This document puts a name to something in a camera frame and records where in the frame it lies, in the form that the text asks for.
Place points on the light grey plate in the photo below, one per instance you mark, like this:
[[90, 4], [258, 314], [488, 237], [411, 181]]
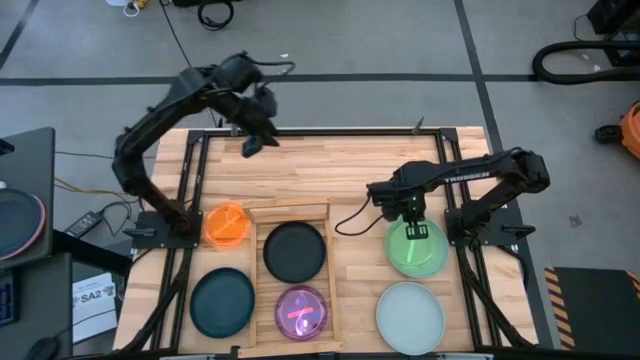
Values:
[[410, 320]]

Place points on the dark teal plate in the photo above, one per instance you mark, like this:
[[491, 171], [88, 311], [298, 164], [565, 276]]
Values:
[[222, 302]]

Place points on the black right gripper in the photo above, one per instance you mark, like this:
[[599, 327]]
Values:
[[395, 195]]

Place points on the black side table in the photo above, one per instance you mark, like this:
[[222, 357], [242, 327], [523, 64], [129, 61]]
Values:
[[35, 160]]

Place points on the light green plate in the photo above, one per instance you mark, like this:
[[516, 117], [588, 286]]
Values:
[[425, 255]]

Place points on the black floor equipment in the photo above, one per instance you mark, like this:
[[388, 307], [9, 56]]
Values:
[[617, 17]]

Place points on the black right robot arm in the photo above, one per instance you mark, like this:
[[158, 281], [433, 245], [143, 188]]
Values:
[[500, 175]]

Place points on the white printed paper sheet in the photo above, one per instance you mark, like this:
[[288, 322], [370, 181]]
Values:
[[94, 310]]

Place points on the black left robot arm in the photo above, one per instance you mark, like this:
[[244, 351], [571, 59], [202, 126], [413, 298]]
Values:
[[150, 130]]

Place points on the black computer mouse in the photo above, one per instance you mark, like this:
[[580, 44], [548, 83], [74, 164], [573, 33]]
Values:
[[42, 349]]

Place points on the purple transparent plate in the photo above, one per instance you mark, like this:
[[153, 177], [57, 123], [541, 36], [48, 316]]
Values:
[[301, 312]]

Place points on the dark plate with pink rim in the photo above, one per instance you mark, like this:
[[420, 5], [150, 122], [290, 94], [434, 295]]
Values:
[[17, 222]]

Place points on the black plate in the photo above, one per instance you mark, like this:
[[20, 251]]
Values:
[[294, 252]]

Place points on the black power adapter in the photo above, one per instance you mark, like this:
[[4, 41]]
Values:
[[83, 224]]

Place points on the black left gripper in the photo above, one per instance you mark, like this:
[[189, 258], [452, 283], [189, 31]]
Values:
[[255, 112]]

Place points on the hazard striped black mat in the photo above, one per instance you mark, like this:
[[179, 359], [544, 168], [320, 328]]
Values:
[[595, 305]]

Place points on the orange vacuum cleaner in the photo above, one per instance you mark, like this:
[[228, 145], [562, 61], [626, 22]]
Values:
[[631, 130]]

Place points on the wooden slatted shelf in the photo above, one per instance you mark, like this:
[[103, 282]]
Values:
[[295, 300]]

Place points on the orange transparent plate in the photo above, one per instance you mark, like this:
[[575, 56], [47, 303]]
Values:
[[227, 225]]

